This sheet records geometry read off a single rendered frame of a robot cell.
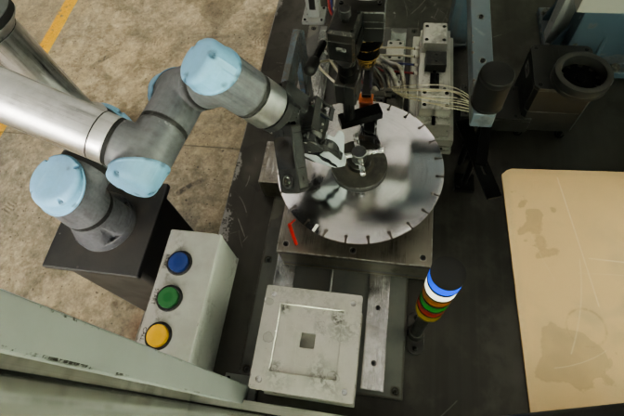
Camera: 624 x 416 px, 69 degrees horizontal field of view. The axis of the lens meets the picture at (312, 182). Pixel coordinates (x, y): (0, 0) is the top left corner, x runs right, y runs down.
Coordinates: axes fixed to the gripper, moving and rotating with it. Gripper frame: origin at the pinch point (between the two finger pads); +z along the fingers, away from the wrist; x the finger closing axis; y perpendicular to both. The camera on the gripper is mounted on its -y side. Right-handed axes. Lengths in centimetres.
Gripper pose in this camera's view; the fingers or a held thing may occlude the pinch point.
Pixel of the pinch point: (339, 165)
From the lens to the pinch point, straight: 87.0
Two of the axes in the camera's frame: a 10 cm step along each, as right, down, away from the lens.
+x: -7.7, 0.3, 6.3
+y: 1.9, -9.4, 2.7
